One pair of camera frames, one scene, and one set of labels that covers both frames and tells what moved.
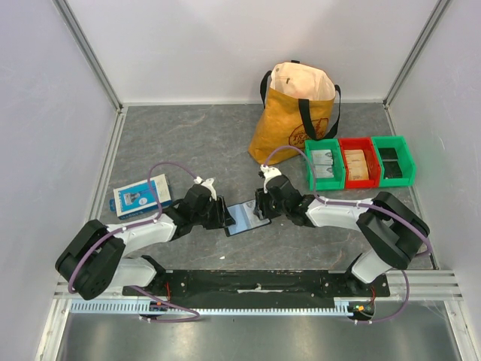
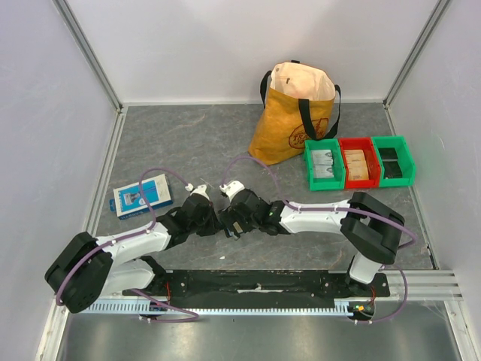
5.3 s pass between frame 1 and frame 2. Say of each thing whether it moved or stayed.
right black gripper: moved
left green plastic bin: stayed
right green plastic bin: stayed
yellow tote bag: stayed
